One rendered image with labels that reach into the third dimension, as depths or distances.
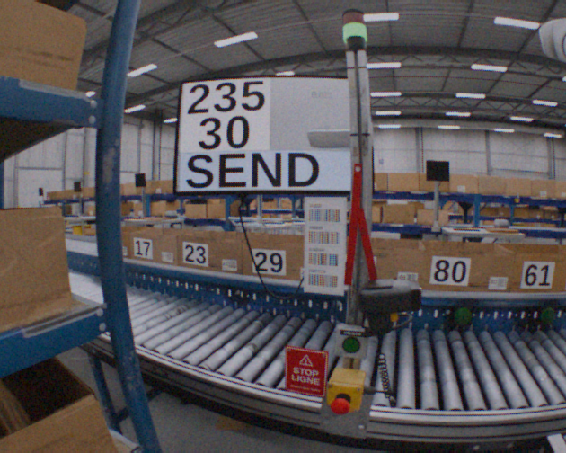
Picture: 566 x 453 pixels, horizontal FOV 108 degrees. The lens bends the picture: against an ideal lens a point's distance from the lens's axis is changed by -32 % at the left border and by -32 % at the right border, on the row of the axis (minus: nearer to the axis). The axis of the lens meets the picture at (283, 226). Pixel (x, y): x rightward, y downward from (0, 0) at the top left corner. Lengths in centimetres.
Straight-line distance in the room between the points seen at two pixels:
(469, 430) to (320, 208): 65
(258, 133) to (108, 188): 48
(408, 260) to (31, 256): 115
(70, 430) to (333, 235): 54
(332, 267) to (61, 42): 57
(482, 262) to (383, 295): 77
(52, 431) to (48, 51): 37
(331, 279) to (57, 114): 54
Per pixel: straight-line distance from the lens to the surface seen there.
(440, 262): 122
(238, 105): 75
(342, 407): 62
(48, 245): 32
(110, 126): 31
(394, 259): 120
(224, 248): 142
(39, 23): 34
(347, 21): 70
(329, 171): 70
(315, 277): 62
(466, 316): 122
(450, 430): 82
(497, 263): 128
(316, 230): 60
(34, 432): 35
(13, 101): 27
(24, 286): 31
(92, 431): 39
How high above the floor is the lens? 124
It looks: 6 degrees down
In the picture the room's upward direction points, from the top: straight up
